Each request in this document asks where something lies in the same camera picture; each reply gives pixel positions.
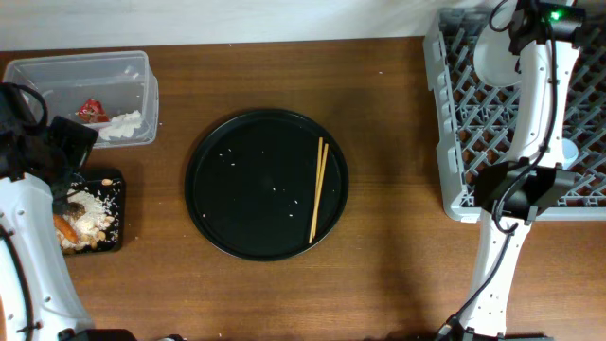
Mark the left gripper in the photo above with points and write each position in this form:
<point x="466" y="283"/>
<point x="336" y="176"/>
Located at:
<point x="77" y="137"/>

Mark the red snack wrapper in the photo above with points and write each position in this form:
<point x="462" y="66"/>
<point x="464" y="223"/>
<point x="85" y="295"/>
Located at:
<point x="92" y="111"/>

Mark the white tissue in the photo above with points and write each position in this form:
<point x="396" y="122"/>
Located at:
<point x="122" y="126"/>

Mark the brown walnut shell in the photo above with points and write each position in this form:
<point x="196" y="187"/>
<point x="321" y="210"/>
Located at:
<point x="75" y="210"/>

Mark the orange carrot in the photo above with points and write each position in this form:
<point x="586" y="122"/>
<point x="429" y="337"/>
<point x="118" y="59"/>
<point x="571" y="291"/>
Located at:
<point x="65" y="228"/>

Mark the rice and peanut shell scraps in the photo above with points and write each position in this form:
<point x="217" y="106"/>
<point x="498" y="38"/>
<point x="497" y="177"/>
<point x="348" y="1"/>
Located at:
<point x="100" y="228"/>

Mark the wooden chopstick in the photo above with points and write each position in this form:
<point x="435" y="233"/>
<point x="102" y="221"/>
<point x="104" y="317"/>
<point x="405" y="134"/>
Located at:
<point x="322" y="174"/>
<point x="316" y="191"/>

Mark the grey round plate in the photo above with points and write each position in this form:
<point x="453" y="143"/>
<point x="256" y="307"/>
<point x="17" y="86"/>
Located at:
<point x="493" y="63"/>

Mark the light blue cup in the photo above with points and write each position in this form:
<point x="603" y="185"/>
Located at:
<point x="570" y="153"/>

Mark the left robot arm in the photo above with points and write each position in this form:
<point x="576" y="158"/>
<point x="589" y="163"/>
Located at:
<point x="40" y="157"/>

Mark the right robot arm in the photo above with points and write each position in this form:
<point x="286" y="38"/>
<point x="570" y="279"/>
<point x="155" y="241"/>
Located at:
<point x="534" y="44"/>

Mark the black rectangular waste tray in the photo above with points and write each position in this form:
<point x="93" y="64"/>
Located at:
<point x="97" y="174"/>

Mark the grey dishwasher rack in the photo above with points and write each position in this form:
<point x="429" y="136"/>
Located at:
<point x="476" y="121"/>

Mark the clear plastic bin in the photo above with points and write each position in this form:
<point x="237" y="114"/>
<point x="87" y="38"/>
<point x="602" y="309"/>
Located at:
<point x="122" y="81"/>

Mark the round black serving tray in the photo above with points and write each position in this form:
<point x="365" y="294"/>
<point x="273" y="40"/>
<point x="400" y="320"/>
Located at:
<point x="249" y="185"/>

